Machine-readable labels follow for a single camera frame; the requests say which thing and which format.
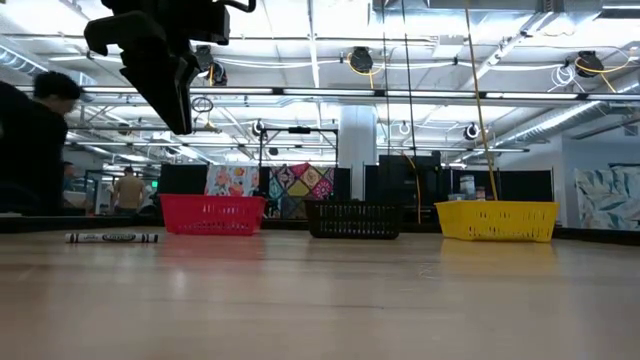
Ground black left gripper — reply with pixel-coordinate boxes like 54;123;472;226
83;0;201;135

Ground white crayon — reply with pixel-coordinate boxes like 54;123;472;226
64;232;160;245

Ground black partition panel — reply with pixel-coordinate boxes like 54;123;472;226
449;168;555;204
364;154;454;225
158;163;209;197

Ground floral print cloth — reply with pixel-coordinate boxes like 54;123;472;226
204;164;261;198

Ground person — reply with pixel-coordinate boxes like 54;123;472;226
0;70;82;217
62;160;77;193
112;166;146;217

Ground red plastic basket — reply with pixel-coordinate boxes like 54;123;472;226
159;194;268;237

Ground long ceiling light strip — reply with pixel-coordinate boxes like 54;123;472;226
14;84;640;102

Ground colourful patchwork quilt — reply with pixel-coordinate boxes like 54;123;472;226
267;162;335;220

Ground white pillar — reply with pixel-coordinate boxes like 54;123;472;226
338;104;378;202

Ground black plastic basket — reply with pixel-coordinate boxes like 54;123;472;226
303;199;404;240

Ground stacked plastic containers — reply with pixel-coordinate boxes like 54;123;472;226
458;174;487;202

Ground yellow plastic basket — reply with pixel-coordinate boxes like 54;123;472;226
434;200;560;244

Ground leaf print cloth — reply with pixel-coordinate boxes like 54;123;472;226
573;166;640;231

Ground hanging wire loop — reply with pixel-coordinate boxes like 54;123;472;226
190;95;216;115

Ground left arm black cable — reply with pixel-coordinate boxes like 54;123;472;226
219;0;257;14

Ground black metal stand frame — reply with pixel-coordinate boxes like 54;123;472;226
257;126;340;201

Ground silver ventilation duct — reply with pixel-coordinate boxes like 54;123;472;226
0;43;98;87
492;74;640;147

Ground thin black hanging cable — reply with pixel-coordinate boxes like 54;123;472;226
380;0;392;157

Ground thin yellow cable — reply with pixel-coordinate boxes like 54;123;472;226
403;153;423;225

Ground yellow hanging cable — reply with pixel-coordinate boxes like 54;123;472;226
462;0;500;202

